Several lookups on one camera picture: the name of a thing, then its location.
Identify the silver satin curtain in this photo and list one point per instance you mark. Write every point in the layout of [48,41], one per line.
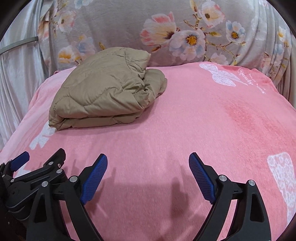
[22,68]

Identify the pink bow-print blanket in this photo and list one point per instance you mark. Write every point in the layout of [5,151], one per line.
[232,117]

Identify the khaki quilted puffer jacket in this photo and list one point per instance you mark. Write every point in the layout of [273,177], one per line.
[111,87]

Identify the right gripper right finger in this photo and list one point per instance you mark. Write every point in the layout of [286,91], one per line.
[250,220]

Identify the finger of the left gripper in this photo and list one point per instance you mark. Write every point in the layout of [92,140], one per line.
[14,164]
[54,163]

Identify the grey floral quilt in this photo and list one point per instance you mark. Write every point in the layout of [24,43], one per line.
[251,34]

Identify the beige pleated curtain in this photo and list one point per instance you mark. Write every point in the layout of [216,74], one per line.
[286,86]

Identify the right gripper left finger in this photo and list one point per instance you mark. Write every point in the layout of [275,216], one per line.
[76,192]

